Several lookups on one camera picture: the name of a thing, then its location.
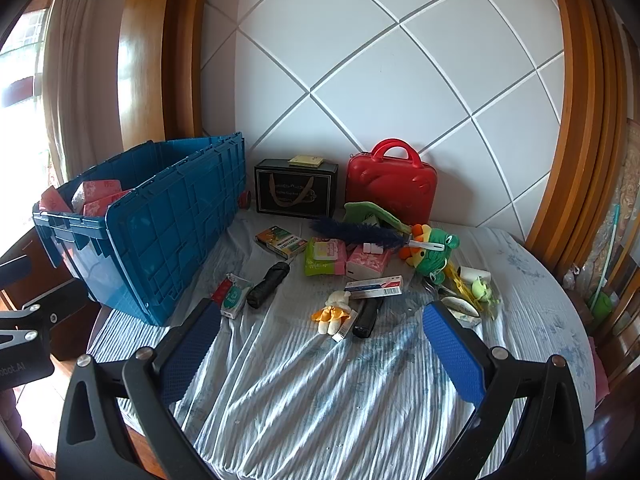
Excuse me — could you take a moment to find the teal rod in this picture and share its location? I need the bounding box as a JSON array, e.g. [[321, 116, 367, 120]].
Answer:
[[597, 205, 622, 301]]

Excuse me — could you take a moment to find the red white toothpaste box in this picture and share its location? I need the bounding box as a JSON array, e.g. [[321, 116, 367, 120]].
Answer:
[[344, 275, 406, 300]]

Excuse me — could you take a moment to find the black plastic device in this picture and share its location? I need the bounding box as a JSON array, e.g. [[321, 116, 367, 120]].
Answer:
[[352, 297, 385, 338]]

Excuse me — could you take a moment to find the green white red box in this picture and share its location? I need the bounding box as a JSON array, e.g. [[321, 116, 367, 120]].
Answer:
[[212, 273, 252, 319]]

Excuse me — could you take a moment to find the green plastic object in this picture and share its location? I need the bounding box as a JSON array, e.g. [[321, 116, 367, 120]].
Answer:
[[587, 290, 617, 322]]

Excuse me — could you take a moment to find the red hard carry case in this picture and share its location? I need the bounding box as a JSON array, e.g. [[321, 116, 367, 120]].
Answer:
[[346, 138, 441, 226]]

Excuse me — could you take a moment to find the pink tissue pack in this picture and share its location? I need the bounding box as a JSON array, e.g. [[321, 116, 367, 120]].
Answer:
[[40, 186, 72, 213], [82, 191, 133, 218], [81, 179, 123, 201], [346, 244, 392, 281]]

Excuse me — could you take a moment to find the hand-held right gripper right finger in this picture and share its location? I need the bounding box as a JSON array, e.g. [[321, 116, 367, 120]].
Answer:
[[422, 302, 586, 480]]

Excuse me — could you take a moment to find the green cloth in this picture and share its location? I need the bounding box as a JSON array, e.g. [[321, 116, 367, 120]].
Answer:
[[343, 201, 412, 233]]

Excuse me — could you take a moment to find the beige curtain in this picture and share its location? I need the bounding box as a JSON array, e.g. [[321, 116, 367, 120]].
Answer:
[[42, 0, 146, 181]]

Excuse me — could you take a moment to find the yellow plastic toy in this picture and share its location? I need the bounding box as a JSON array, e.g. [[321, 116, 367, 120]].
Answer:
[[444, 262, 481, 306]]

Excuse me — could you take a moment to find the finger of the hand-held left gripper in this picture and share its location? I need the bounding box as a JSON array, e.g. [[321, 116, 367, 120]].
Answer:
[[0, 282, 88, 333], [0, 254, 32, 286]]

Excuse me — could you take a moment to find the window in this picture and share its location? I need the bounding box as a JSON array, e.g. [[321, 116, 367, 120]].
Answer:
[[0, 0, 57, 256]]

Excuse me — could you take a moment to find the white green pouch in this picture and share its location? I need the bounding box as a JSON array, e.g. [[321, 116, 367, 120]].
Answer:
[[440, 296, 483, 326]]

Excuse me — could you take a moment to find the blue feather duster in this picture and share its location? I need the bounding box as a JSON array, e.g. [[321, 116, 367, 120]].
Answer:
[[310, 217, 446, 253]]

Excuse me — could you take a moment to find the yellow green frog plush toy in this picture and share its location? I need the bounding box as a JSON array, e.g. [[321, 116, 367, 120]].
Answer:
[[400, 223, 462, 281]]

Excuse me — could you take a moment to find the orange green cardboard box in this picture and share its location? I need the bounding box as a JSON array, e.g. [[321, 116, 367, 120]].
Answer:
[[255, 225, 307, 261]]

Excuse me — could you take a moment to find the green wet wipes pack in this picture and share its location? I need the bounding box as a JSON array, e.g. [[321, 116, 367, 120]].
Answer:
[[304, 236, 348, 277]]

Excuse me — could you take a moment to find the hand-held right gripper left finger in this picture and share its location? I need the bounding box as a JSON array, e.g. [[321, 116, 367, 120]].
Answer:
[[56, 297, 223, 480]]

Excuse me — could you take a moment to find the black gift box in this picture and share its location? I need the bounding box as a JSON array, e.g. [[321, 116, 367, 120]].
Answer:
[[254, 158, 340, 219]]

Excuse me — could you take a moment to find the small green frog toy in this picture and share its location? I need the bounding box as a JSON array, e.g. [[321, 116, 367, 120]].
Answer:
[[470, 280, 501, 307]]

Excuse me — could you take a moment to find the striped light bedsheet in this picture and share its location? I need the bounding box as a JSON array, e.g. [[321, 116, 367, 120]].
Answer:
[[87, 207, 598, 480]]

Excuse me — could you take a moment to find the black folding umbrella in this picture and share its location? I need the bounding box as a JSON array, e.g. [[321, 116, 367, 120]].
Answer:
[[246, 261, 291, 309]]

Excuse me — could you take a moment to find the small yellow plush toy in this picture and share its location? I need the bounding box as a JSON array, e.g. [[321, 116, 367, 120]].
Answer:
[[311, 290, 352, 336]]

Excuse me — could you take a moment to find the wooden wall frame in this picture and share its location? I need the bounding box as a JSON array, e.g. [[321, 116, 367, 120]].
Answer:
[[525, 0, 631, 276], [117, 0, 211, 143]]

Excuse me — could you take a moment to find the blue plastic storage crate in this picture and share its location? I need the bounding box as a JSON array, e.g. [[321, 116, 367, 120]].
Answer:
[[32, 132, 247, 327]]

